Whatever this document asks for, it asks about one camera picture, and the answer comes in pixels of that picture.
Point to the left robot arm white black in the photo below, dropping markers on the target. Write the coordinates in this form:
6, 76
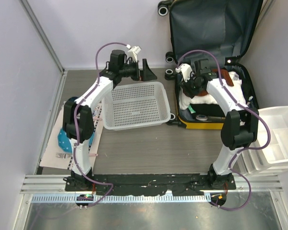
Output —
77, 115

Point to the small blue cup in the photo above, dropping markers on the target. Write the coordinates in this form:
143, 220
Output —
72, 99

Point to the brown towel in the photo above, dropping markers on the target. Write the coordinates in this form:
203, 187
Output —
225, 75

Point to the patterned white placemat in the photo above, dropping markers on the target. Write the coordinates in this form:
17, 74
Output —
49, 158

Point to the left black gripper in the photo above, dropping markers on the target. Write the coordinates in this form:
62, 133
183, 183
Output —
146, 74

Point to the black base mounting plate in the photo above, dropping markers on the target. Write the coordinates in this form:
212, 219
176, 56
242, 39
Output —
148, 184

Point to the aluminium rail frame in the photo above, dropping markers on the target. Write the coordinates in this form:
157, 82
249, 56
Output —
51, 189

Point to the yellow cartoon hard-shell suitcase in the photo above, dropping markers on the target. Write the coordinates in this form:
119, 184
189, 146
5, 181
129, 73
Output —
218, 30

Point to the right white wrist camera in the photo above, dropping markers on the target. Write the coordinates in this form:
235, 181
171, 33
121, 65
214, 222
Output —
185, 70

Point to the white fluffy towel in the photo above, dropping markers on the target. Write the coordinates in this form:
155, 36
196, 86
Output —
235, 90

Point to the silver fork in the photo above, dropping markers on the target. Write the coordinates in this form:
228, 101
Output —
63, 155

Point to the blue dotted plate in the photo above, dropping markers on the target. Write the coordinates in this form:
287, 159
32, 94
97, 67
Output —
63, 142

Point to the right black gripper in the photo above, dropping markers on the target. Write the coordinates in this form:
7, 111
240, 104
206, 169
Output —
189, 92

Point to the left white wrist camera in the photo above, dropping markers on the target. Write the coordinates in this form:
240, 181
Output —
133, 51

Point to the white perforated plastic basket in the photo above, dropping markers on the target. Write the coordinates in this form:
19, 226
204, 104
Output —
135, 106

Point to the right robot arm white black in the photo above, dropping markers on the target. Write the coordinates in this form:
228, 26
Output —
240, 127

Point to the white blue round tin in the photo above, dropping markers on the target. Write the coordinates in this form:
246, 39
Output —
201, 117

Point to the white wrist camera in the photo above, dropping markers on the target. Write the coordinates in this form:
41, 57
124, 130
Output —
133, 51
185, 70

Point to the white compartment organizer tray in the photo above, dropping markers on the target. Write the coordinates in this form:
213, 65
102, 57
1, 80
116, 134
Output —
272, 160

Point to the black cylindrical bottle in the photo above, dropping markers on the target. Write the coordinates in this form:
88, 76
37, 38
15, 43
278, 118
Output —
216, 119

